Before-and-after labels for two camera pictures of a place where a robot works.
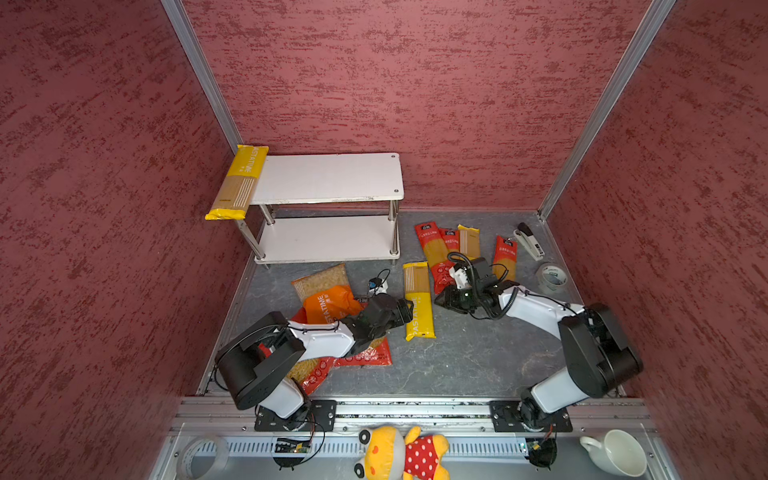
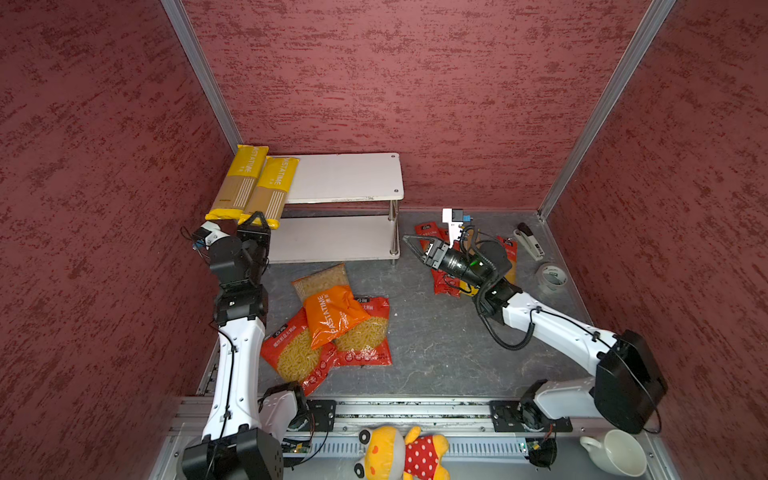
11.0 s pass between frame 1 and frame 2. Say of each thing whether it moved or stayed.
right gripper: moved
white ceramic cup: stayed
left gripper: moved
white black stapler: stayed
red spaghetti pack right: stayed
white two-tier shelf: stayed
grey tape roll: stayed
